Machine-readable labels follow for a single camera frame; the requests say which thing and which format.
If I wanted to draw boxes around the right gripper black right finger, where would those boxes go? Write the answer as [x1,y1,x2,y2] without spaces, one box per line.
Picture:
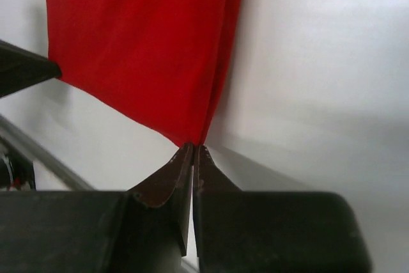
[193,146,246,257]

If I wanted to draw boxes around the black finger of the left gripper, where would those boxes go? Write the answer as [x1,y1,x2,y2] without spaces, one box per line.
[0,40,62,97]

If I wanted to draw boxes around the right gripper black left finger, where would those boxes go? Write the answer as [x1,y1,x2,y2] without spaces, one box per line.
[127,143,194,256]

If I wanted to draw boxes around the red t shirt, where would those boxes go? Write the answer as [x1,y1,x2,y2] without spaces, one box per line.
[46,0,242,146]

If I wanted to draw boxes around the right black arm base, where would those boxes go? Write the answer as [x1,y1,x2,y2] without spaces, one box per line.
[1,145,36,191]

